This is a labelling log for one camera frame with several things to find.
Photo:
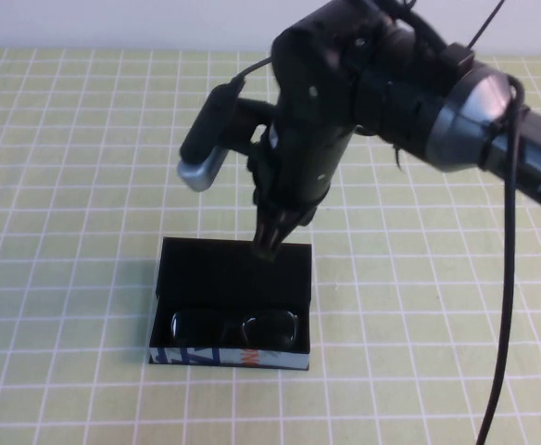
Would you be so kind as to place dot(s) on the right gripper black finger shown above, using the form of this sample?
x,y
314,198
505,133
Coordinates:
x,y
282,229
262,229

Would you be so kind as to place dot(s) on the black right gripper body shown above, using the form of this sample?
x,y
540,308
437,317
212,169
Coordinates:
x,y
298,176

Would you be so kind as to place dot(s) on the black printed glasses case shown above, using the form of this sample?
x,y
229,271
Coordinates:
x,y
205,278

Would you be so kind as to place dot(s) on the black framed glasses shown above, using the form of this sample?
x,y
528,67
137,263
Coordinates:
x,y
233,331

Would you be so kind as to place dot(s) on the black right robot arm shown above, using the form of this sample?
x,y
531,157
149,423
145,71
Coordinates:
x,y
391,106

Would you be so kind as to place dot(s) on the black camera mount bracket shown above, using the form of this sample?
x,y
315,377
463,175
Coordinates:
x,y
252,116

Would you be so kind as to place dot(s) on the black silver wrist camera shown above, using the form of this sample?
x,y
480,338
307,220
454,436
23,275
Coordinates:
x,y
205,130

